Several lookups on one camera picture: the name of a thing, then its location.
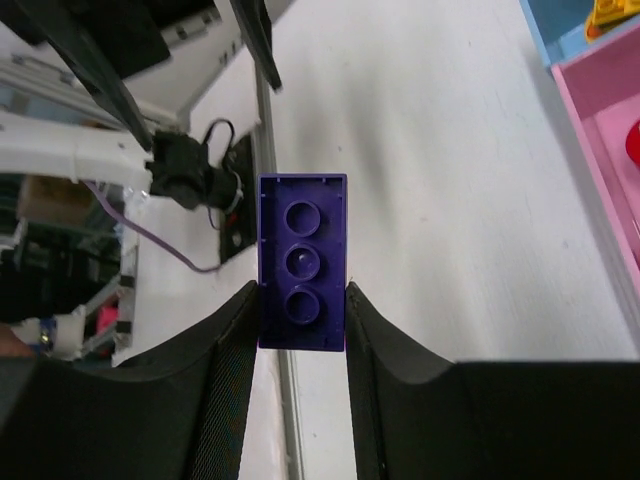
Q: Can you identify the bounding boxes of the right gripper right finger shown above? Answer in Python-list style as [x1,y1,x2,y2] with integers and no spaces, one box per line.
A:
[346,284,639,479]

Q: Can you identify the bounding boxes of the left light blue bin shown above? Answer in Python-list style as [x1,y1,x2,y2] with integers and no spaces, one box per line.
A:
[520,1,639,70]

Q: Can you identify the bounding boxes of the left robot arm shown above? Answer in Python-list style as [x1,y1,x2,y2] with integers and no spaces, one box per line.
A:
[1,1,287,212]

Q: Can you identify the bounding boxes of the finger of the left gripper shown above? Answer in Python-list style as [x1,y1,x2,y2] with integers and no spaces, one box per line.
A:
[19,1,153,150]
[230,0,281,91]

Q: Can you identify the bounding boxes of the red striped lego block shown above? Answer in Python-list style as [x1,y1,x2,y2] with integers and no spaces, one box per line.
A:
[624,120,640,170]

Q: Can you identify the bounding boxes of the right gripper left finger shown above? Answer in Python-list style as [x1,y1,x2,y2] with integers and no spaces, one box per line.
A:
[1,282,259,479]

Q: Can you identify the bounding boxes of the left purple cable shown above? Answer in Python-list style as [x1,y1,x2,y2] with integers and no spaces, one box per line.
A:
[82,179,224,274]

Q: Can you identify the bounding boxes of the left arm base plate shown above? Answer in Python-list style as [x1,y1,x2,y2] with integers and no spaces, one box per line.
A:
[202,118,257,264]

